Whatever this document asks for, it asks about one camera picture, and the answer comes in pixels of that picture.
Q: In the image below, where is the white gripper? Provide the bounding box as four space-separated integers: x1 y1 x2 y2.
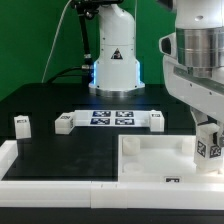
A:
159 33 224 147

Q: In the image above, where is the white square tabletop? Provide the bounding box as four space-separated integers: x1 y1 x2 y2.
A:
118 135 224 184

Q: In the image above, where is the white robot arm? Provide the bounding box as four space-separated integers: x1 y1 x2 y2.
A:
93 0 224 146

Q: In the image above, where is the white base tag plate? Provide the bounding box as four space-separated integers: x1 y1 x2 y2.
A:
75 110 150 127

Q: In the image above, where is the white U-shaped fence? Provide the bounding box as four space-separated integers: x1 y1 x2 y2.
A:
0 141 224 210

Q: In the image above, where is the black cable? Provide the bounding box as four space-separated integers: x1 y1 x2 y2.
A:
46 66 84 84

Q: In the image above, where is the black camera pole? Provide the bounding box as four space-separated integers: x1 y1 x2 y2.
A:
70 0 124 83

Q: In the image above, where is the white cable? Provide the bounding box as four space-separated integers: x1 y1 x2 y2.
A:
41 0 73 84

